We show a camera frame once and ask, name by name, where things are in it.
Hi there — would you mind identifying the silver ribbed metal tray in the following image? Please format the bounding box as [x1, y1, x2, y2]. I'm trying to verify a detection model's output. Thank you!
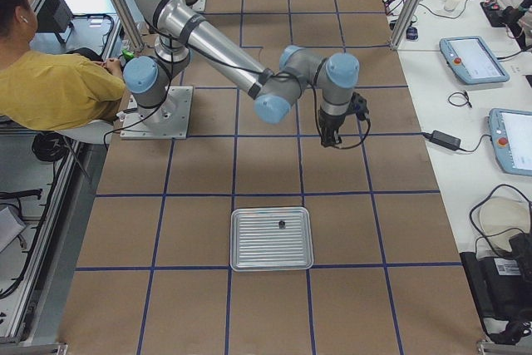
[230, 206, 314, 272]

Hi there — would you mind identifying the blue teach pendant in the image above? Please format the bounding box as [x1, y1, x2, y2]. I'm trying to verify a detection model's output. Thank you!
[488, 108, 531, 176]
[439, 36, 510, 85]

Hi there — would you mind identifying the white chair seat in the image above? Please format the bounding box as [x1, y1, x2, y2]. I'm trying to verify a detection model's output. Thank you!
[57, 120, 114, 145]

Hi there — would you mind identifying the black power adapter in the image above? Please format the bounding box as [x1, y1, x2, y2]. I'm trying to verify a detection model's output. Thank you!
[430, 131, 461, 151]

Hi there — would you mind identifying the black equipment box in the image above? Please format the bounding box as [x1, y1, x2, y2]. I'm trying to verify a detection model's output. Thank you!
[460, 252, 531, 345]

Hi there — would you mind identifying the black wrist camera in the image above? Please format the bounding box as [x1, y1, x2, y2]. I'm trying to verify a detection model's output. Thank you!
[349, 92, 370, 121]

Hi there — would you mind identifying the blue teach pendant lower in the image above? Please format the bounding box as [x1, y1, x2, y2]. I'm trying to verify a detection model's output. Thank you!
[488, 108, 531, 176]

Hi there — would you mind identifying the blue teach pendant upper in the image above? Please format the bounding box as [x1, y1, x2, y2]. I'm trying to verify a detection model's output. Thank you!
[439, 36, 510, 85]

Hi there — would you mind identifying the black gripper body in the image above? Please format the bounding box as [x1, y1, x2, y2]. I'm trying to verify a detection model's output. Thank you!
[318, 109, 345, 146]

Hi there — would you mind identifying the person in yellow shirt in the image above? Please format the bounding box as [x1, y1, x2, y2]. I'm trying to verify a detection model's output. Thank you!
[1, 0, 126, 131]

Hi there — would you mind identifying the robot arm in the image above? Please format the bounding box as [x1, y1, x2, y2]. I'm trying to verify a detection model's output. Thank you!
[124, 0, 369, 148]

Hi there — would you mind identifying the small black looped cable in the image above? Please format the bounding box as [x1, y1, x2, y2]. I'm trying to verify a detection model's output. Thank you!
[447, 89, 472, 109]

